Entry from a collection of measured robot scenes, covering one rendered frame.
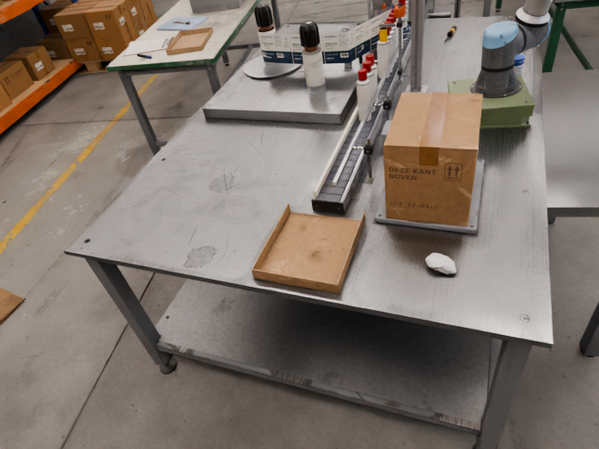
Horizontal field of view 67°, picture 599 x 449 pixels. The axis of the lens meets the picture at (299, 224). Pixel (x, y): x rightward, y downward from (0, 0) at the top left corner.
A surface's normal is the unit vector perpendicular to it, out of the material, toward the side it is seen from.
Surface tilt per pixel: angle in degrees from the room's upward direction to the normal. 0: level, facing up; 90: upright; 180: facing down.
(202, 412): 0
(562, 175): 0
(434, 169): 90
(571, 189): 0
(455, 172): 90
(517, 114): 90
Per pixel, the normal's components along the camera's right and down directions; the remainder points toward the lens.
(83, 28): -0.16, 0.68
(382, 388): -0.15, -0.74
